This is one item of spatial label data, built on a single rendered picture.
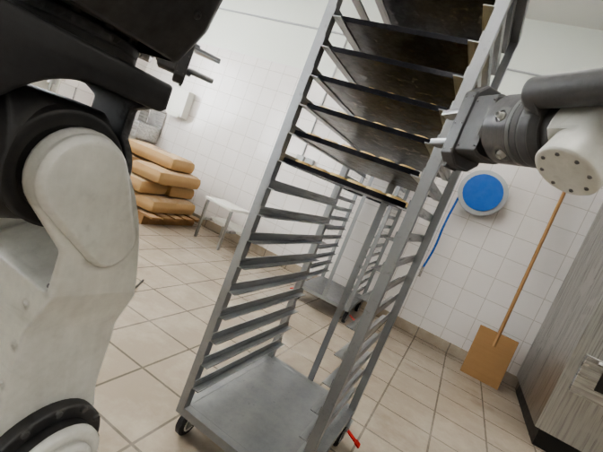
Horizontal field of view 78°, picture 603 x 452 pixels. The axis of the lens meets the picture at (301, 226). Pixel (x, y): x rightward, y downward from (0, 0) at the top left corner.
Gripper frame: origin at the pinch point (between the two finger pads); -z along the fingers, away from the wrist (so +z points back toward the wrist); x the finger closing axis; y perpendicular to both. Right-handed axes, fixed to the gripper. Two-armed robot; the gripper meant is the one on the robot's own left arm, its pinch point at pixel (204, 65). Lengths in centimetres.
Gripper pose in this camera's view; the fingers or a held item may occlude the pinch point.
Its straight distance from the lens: 97.2
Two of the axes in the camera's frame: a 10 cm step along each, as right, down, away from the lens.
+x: 3.7, -9.2, -1.2
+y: -3.0, -2.4, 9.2
